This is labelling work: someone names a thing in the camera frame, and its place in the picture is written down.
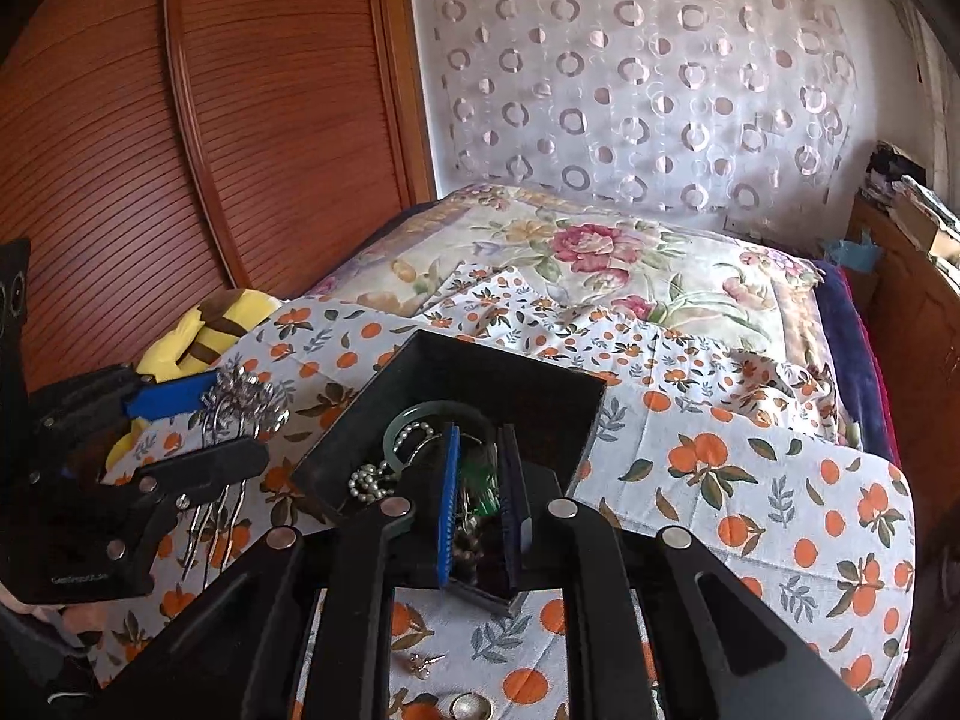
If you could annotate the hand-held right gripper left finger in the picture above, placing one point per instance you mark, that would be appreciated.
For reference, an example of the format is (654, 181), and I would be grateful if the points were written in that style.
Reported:
(450, 502)

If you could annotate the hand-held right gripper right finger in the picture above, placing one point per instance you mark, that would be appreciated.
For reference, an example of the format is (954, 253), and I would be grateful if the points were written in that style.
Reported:
(514, 502)

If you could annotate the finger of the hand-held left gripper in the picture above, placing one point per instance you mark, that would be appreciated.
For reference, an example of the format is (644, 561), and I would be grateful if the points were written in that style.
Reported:
(169, 396)
(217, 461)

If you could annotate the green bead jewelry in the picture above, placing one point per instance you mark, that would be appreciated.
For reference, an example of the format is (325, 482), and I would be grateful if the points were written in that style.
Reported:
(478, 481)

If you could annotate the silver hair comb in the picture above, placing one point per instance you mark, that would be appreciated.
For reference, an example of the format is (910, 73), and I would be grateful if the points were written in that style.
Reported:
(240, 399)

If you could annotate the green jade bangle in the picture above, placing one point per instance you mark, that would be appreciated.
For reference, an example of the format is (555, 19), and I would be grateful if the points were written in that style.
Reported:
(420, 412)

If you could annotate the black box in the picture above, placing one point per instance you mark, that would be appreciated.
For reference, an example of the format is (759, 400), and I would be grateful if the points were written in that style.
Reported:
(525, 397)

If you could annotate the yellow striped plush toy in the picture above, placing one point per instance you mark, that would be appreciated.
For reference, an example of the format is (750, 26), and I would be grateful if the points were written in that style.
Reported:
(176, 345)

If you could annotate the small stud earring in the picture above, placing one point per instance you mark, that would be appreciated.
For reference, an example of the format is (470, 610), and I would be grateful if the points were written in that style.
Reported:
(420, 664)

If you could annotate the orange print bed sheet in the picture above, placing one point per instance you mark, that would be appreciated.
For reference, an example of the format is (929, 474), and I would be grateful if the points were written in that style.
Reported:
(750, 510)

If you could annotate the wooden slatted wardrobe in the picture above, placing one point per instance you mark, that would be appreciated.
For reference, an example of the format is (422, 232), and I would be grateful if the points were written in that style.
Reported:
(225, 127)

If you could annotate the floral quilt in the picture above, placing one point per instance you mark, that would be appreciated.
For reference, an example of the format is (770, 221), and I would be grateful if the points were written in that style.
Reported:
(600, 240)

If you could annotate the dark blue blanket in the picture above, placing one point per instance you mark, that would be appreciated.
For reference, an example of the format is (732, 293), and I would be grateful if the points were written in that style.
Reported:
(847, 360)

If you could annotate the blue paper bag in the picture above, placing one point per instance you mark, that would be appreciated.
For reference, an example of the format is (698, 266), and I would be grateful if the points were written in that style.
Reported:
(851, 251)

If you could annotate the wooden side cabinet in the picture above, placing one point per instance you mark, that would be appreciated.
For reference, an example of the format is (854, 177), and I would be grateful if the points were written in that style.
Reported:
(915, 345)

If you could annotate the sheer circle pattern curtain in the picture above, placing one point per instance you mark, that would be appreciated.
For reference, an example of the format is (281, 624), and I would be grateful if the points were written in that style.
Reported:
(645, 67)

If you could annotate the cardboard box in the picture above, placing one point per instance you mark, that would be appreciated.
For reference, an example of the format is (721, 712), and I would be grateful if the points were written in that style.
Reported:
(934, 229)

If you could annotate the pile of dark clutter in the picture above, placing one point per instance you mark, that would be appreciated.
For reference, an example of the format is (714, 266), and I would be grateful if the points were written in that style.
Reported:
(889, 165)

